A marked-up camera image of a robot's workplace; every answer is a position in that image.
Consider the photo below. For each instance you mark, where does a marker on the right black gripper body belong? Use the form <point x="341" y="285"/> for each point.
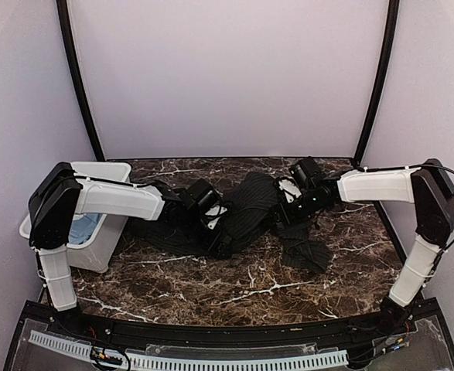
<point x="307" y="209"/>

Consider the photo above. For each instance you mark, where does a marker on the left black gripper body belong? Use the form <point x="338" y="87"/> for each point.
<point x="191" y="226"/>

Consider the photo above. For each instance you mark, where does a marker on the black pinstriped shirt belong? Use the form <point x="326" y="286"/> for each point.
<point x="248" y="218"/>

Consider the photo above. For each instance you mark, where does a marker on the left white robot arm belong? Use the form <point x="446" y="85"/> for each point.
<point x="64" y="193"/>

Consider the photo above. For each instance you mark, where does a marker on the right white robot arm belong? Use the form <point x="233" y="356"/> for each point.
<point x="427" y="186"/>

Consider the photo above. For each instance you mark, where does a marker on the white plastic laundry bin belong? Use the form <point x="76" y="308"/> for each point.
<point x="95" y="254"/>

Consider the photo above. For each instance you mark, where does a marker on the light blue garment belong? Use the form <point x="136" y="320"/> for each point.
<point x="82" y="227"/>

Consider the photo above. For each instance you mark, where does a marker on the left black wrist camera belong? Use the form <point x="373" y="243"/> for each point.
<point x="203" y="193"/>

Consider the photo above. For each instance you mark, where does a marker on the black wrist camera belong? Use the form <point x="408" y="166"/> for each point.
<point x="203" y="193"/>
<point x="306" y="173"/>

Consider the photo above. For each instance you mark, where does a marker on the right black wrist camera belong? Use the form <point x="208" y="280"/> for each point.
<point x="306" y="173"/>

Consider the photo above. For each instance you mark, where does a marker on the left black frame post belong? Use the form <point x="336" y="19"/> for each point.
<point x="62" y="7"/>

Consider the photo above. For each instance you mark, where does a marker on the black frame post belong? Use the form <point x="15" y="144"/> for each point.
<point x="379" y="81"/>
<point x="62" y="7"/>

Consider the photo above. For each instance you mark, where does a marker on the white slotted cable duct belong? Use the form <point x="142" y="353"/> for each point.
<point x="187" y="359"/>

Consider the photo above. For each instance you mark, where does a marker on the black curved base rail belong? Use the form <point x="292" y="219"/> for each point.
<point x="422" y="342"/>

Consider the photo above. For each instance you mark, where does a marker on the right black frame post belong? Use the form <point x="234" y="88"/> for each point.
<point x="379" y="81"/>

